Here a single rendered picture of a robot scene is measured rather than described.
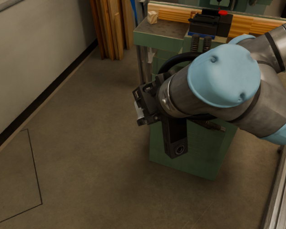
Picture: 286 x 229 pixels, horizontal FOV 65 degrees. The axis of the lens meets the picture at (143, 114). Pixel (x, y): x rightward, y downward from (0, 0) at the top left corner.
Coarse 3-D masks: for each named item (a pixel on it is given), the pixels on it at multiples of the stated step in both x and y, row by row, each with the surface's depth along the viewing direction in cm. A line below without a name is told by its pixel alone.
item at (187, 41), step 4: (188, 28) 82; (184, 36) 77; (188, 36) 76; (216, 36) 76; (220, 36) 76; (184, 40) 77; (188, 40) 77; (200, 40) 75; (212, 40) 74; (216, 40) 74; (220, 40) 74; (224, 40) 74; (184, 44) 78; (188, 44) 78; (200, 44) 76; (212, 44) 75; (216, 44) 74; (220, 44) 74; (184, 48) 79; (188, 48) 79; (200, 48) 77; (212, 48) 76; (184, 52) 80
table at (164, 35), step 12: (144, 24) 97; (156, 24) 97; (168, 24) 97; (180, 24) 97; (144, 36) 92; (156, 36) 90; (168, 36) 89; (180, 36) 89; (156, 48) 94; (168, 48) 92; (180, 48) 90
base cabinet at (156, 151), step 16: (160, 128) 127; (192, 128) 118; (160, 144) 137; (192, 144) 126; (208, 144) 121; (224, 144) 117; (160, 160) 149; (176, 160) 142; (192, 160) 136; (208, 160) 130; (208, 176) 141
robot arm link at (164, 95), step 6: (168, 78) 38; (162, 84) 39; (168, 84) 35; (162, 90) 37; (162, 96) 37; (168, 96) 35; (162, 102) 36; (168, 102) 36; (168, 108) 37; (174, 108) 35; (174, 114) 37; (180, 114) 36; (186, 114) 36
